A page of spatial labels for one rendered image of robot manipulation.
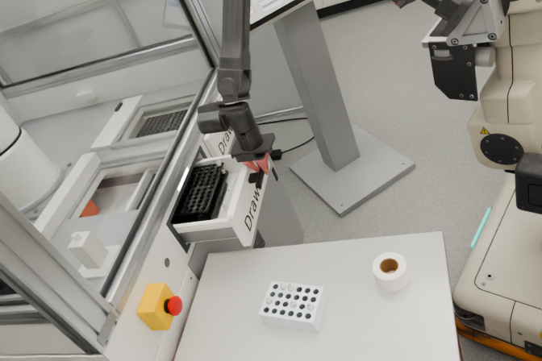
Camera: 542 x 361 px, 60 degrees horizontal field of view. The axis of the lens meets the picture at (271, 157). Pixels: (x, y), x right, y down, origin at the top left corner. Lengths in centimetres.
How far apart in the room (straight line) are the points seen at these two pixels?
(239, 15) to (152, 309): 64
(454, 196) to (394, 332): 132
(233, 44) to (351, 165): 148
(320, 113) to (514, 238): 99
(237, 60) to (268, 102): 199
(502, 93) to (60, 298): 102
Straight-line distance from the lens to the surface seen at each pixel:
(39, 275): 86
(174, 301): 103
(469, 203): 220
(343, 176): 239
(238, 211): 109
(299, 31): 203
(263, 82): 295
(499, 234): 172
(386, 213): 221
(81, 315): 93
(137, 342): 105
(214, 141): 138
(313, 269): 111
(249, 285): 114
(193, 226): 115
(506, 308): 157
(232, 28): 106
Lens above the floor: 161
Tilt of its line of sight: 36 degrees down
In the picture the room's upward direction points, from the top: 24 degrees counter-clockwise
